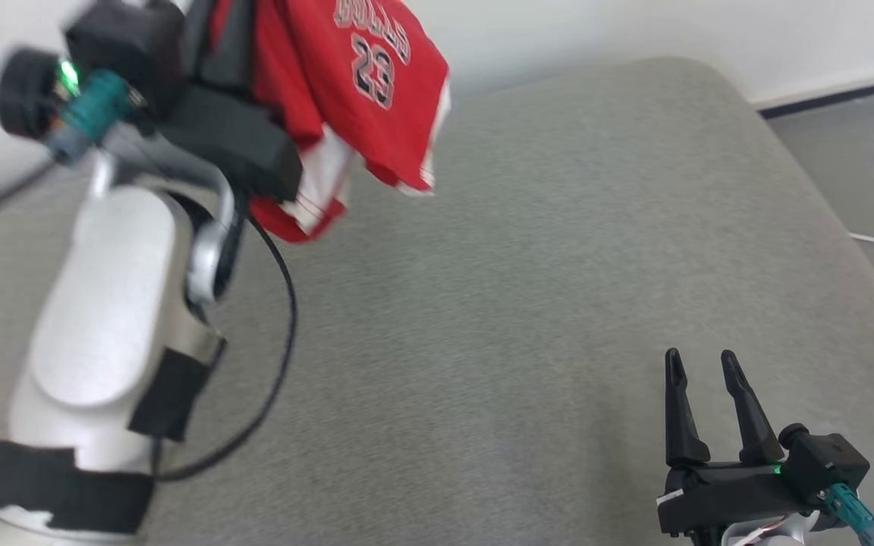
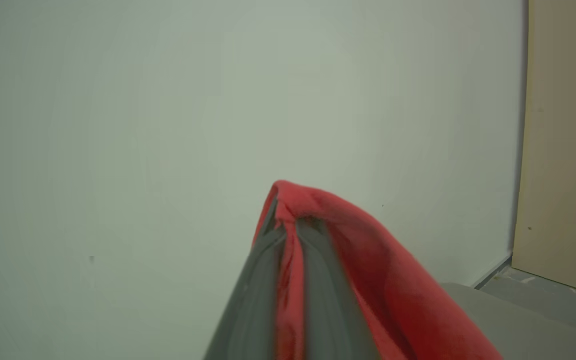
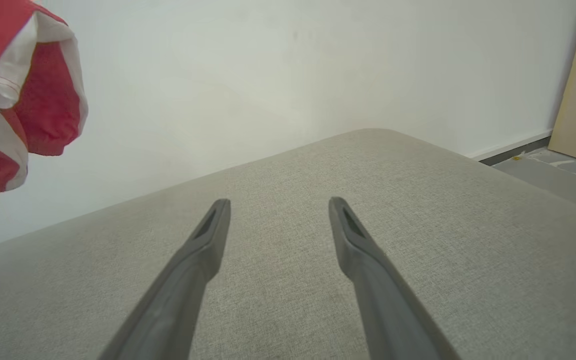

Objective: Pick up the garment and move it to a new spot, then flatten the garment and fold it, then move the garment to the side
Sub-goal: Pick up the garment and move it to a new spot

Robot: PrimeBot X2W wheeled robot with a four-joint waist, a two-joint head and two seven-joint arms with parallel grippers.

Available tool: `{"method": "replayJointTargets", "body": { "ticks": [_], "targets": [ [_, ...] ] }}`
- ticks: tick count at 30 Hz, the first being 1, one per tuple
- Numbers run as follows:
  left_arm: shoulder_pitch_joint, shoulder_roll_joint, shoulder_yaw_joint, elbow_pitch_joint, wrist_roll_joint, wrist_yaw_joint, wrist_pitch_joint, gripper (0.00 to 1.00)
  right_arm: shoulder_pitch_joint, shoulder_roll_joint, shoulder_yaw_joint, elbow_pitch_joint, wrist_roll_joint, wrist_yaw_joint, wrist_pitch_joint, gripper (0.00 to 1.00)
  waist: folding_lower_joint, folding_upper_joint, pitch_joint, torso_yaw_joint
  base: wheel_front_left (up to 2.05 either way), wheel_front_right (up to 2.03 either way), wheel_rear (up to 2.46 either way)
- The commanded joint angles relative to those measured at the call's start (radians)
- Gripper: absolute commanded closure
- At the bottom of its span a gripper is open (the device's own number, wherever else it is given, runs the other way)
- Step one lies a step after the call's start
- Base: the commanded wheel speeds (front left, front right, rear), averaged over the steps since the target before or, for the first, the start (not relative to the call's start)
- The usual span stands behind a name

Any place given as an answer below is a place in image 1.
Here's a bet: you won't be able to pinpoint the dark wall baseboard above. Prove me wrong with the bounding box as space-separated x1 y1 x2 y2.
759 74 874 120

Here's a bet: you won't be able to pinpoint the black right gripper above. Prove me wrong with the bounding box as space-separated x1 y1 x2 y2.
657 347 825 539

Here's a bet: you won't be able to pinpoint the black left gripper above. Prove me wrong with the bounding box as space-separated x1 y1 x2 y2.
158 0 303 202

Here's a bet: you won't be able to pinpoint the red Bulls 23 shorts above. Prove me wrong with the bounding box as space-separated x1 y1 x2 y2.
209 0 451 243

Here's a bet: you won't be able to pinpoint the grey fabric sofa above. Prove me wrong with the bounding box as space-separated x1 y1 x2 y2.
0 57 874 546

